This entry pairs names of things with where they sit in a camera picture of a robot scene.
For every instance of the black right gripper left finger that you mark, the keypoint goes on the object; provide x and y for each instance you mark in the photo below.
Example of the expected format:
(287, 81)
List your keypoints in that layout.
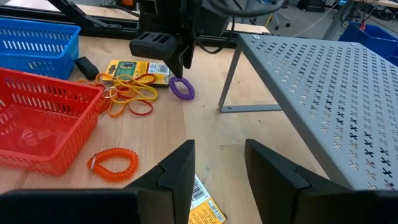
(174, 186)

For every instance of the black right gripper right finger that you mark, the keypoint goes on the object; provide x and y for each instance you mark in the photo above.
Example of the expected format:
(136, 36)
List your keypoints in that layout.
(270, 186)

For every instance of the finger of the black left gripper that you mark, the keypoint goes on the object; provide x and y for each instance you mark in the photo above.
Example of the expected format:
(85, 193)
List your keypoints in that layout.
(179, 63)
(189, 53)

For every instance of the dark red rubber band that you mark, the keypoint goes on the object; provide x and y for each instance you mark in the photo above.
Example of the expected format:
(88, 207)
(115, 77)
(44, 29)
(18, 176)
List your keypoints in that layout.
(152, 77)

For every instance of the purple coil wristband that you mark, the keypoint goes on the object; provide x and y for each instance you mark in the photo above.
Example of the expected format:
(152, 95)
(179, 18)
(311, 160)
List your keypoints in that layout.
(186, 96)

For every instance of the yellow rubber band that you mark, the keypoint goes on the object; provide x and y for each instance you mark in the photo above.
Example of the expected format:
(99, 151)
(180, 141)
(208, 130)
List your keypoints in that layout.
(124, 81)
(154, 93)

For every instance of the yellow blue crayon box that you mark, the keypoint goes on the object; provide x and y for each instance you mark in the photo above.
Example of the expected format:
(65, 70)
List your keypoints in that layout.
(205, 211)

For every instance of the small yellow green crayon box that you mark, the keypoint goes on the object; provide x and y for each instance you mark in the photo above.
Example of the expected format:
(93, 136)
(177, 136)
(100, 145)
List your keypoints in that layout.
(127, 68)

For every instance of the orange rubber band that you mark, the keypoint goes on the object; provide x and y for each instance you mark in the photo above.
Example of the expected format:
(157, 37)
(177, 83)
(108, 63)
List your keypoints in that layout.
(112, 113)
(100, 75)

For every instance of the black foam block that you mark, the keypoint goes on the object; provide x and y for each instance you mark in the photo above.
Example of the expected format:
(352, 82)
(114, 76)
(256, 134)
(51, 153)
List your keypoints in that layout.
(87, 68)

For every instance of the blue plastic basket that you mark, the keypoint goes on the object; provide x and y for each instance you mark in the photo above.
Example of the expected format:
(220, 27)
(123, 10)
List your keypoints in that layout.
(31, 67)

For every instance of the red plastic basket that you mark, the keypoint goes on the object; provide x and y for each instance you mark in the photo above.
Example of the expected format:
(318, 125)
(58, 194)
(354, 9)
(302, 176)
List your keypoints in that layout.
(31, 124)

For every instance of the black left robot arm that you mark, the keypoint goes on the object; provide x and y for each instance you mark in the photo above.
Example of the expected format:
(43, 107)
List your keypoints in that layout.
(214, 21)

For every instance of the office chair base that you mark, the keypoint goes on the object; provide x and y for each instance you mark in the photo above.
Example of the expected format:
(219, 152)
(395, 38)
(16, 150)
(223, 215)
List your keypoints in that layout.
(276, 17)

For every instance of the grey perforated metal shelf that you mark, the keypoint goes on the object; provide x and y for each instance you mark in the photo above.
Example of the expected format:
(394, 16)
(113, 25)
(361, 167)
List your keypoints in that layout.
(311, 77)

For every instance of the blue storage bin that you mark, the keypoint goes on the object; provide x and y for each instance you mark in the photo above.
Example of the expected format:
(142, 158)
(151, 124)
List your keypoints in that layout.
(373, 37)

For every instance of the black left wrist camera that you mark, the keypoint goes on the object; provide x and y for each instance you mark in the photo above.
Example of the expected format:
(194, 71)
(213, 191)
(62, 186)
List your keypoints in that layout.
(152, 46)

